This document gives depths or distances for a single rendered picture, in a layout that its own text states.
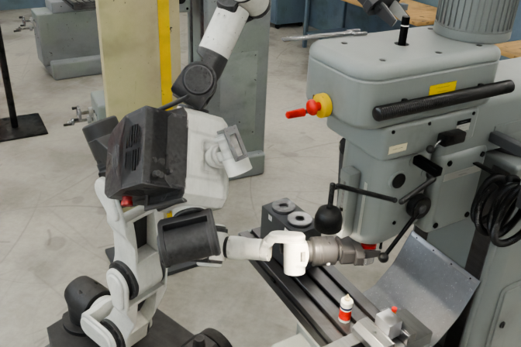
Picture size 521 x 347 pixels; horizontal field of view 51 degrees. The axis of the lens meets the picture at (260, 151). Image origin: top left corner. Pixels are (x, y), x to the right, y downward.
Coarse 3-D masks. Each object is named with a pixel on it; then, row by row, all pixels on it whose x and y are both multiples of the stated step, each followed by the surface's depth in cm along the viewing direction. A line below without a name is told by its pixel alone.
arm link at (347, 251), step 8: (328, 240) 162; (336, 240) 165; (344, 240) 166; (352, 240) 166; (328, 248) 161; (336, 248) 161; (344, 248) 162; (352, 248) 163; (360, 248) 163; (328, 256) 161; (336, 256) 161; (344, 256) 162; (352, 256) 162; (360, 256) 161; (328, 264) 162; (360, 264) 162
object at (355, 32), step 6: (348, 30) 144; (354, 30) 145; (360, 30) 146; (294, 36) 137; (300, 36) 137; (306, 36) 137; (312, 36) 138; (318, 36) 138; (324, 36) 139; (330, 36) 140
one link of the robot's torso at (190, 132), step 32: (128, 128) 139; (160, 128) 136; (192, 128) 143; (224, 128) 150; (128, 160) 160; (160, 160) 134; (192, 160) 141; (128, 192) 140; (160, 192) 140; (192, 192) 139; (224, 192) 146
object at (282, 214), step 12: (264, 204) 209; (276, 204) 207; (288, 204) 207; (264, 216) 209; (276, 216) 202; (288, 216) 200; (300, 216) 201; (264, 228) 211; (276, 228) 204; (288, 228) 196; (300, 228) 196; (312, 228) 197; (276, 252) 208
